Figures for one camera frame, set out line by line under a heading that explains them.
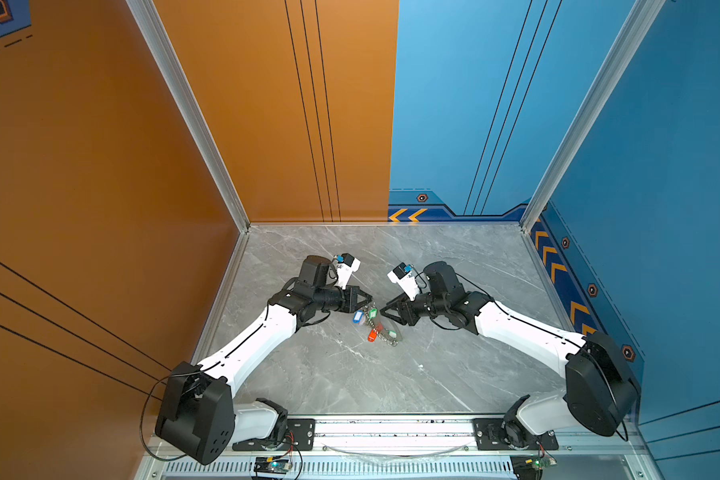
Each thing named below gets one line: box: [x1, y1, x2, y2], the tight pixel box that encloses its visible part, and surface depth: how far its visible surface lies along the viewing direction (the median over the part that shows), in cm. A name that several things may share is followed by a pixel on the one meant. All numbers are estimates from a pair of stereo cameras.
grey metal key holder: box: [364, 302, 403, 347], surface depth 91 cm
